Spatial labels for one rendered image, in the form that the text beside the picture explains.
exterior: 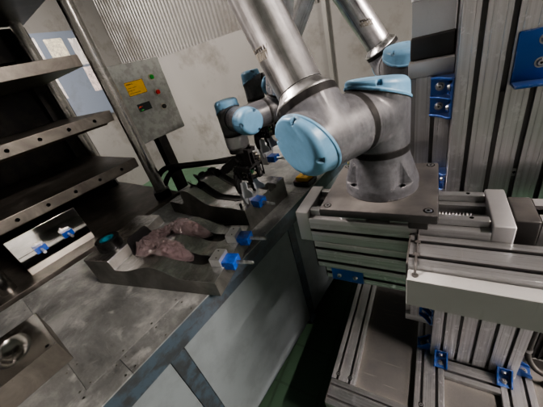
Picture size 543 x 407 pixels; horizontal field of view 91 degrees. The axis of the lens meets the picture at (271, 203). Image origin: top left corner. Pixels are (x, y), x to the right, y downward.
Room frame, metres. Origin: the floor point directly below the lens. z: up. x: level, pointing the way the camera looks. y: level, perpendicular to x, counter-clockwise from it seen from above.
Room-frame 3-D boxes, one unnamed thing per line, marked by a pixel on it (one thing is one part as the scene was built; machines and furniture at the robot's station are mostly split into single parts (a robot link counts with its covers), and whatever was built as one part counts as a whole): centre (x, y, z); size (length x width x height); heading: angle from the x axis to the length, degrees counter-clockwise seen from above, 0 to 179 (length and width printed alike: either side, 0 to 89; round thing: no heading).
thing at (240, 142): (0.89, 0.05, 1.12); 0.08 x 0.08 x 0.05
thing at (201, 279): (0.78, 0.38, 0.85); 0.50 x 0.26 x 0.11; 64
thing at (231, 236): (0.72, 0.11, 0.85); 0.13 x 0.05 x 0.05; 64
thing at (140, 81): (1.74, 0.56, 0.73); 0.30 x 0.22 x 1.47; 137
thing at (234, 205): (1.10, 0.19, 0.87); 0.50 x 0.26 x 0.14; 47
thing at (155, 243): (0.79, 0.37, 0.90); 0.26 x 0.18 x 0.08; 64
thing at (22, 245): (1.25, 1.15, 0.87); 0.50 x 0.27 x 0.17; 47
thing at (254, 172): (0.88, 0.05, 1.04); 0.09 x 0.08 x 0.12; 47
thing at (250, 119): (0.80, 0.00, 1.20); 0.11 x 0.11 x 0.08; 23
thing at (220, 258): (0.62, 0.15, 0.85); 0.13 x 0.05 x 0.05; 64
